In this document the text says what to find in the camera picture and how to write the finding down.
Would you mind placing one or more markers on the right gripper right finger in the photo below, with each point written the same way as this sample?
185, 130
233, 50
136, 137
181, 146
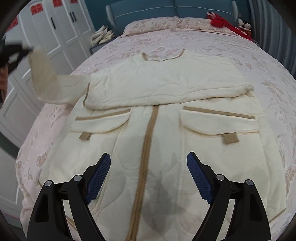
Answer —
249, 219

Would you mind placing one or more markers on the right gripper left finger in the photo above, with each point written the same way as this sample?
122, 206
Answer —
48, 220

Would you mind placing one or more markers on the cream quilted jacket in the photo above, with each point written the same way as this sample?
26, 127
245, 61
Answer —
148, 114

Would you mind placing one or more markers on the left hand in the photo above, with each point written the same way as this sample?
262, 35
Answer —
4, 82

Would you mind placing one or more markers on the white wardrobe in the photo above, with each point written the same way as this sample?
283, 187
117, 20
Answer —
29, 126

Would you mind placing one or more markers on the dark nightstand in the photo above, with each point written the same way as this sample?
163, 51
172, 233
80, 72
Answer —
96, 48

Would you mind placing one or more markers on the cream bundle on nightstand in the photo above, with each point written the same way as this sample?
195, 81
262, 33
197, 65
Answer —
103, 35

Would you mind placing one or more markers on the blue upholstered headboard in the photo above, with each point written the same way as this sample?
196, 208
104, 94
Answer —
121, 13

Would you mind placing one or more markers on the pink floral bedspread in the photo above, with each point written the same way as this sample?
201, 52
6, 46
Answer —
273, 85

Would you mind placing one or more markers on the grey curtain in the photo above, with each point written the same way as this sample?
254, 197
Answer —
273, 34

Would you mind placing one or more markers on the plush toy by bed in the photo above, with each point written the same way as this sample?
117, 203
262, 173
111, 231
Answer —
244, 26

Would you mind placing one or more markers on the red garment on bed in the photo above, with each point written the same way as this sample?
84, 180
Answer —
219, 22

